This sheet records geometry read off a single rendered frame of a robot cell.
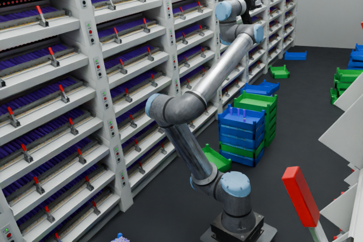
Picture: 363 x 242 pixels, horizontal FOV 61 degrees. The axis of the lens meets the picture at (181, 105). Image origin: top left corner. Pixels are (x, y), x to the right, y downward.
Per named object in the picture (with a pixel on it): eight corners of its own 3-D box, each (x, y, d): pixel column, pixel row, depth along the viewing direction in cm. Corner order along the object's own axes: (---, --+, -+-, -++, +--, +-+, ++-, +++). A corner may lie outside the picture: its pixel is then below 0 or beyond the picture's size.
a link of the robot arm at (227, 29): (235, 46, 155) (233, 21, 151) (216, 45, 163) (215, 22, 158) (245, 42, 161) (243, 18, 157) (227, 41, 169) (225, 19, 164)
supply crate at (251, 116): (264, 119, 235) (264, 109, 231) (255, 131, 220) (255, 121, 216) (229, 112, 251) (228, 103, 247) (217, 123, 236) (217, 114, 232)
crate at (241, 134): (264, 128, 238) (264, 119, 235) (255, 140, 223) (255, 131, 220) (229, 120, 254) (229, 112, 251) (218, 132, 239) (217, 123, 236)
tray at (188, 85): (215, 76, 288) (219, 63, 280) (180, 101, 243) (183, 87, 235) (196, 67, 295) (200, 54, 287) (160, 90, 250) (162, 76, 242)
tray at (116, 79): (168, 59, 220) (170, 47, 215) (108, 90, 176) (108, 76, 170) (146, 48, 227) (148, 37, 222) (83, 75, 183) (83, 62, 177)
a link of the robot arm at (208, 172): (219, 206, 168) (158, 114, 123) (195, 194, 180) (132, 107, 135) (233, 183, 175) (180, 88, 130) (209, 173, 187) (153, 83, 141)
